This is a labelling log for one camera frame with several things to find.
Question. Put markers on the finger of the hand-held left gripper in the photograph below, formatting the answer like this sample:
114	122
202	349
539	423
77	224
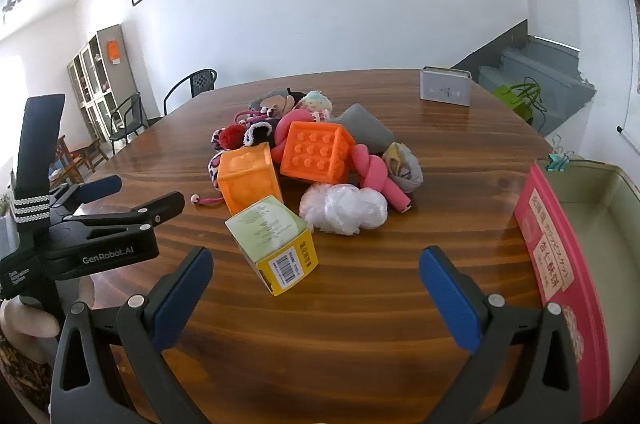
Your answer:
100	189
150	211

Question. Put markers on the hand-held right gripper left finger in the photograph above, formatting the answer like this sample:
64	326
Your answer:
182	299

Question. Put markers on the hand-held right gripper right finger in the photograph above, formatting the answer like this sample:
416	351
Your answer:
447	299

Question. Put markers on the red pompom ball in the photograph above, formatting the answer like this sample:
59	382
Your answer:
232	137

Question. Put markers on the pink cardboard box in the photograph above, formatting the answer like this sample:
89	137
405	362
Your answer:
555	264

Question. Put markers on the grey sock with black toe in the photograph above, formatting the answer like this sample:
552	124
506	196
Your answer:
265	96

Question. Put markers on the grey knit sock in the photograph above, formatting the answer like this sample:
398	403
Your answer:
365	126

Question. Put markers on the person's left forearm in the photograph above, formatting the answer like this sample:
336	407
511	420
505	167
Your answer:
22	369

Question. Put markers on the wooden desktop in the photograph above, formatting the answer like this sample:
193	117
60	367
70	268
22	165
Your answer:
450	204

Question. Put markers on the person's left hand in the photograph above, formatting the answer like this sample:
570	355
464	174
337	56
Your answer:
25	319

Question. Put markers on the wooden chair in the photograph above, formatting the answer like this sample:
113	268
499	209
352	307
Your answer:
70	156

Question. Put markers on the black metal chair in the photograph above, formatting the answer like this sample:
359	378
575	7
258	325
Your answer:
131	104
202	80

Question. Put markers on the orange soft cube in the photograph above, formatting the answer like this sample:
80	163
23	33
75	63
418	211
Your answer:
247	179

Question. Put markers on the green yellow carton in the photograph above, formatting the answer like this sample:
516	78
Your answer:
265	229

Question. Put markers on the grey glass-door cabinet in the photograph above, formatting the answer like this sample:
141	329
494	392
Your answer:
100	74

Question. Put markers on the grey yellow sock roll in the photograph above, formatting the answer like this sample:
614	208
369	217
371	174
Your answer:
410	174

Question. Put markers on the orange paper sign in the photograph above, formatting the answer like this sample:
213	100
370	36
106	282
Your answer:
114	52

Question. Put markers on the white plastic bag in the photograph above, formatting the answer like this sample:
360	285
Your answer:
345	206

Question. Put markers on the pink twisted toy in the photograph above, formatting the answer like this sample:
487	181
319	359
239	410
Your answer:
375	174

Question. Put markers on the brown plush toy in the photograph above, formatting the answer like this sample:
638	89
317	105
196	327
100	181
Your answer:
276	106

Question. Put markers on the orange studded cube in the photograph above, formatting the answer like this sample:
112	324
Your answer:
315	154

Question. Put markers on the teal binder clip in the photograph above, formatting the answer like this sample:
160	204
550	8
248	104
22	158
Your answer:
557	163

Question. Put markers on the pastel fluffy sock roll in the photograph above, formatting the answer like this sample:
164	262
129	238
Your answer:
315	102

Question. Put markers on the white tin box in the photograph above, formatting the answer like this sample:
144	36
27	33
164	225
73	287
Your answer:
445	91

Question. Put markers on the green bag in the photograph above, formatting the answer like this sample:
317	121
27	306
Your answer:
510	96

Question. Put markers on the grey staircase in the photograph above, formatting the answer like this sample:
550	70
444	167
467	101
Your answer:
540	64

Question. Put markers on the wall hanging scroll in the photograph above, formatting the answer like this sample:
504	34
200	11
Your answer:
621	130

